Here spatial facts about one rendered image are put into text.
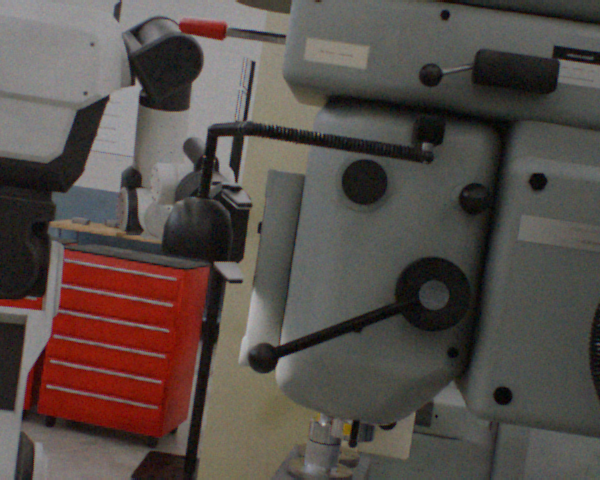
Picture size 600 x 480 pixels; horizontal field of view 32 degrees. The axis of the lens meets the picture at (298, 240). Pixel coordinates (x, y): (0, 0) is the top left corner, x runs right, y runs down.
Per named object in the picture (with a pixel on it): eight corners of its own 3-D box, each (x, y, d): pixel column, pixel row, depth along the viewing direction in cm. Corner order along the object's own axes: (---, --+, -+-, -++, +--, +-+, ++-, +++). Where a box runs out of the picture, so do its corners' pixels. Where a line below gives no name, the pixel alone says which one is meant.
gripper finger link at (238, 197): (233, 209, 138) (221, 194, 144) (256, 209, 139) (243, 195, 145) (234, 197, 138) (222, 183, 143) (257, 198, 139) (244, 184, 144)
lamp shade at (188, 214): (156, 247, 112) (164, 189, 111) (221, 256, 114) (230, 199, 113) (165, 254, 105) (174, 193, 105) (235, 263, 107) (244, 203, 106)
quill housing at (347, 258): (264, 416, 102) (314, 89, 101) (278, 378, 123) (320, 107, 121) (458, 447, 102) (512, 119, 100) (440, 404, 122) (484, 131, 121)
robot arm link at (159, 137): (111, 214, 193) (121, 95, 185) (180, 215, 198) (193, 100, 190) (122, 237, 183) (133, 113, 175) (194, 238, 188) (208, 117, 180)
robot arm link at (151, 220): (146, 223, 170) (123, 251, 187) (207, 224, 173) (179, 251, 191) (143, 161, 172) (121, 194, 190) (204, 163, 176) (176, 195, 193)
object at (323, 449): (336, 474, 142) (343, 434, 142) (302, 468, 142) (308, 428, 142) (338, 465, 147) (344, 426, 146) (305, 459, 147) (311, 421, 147)
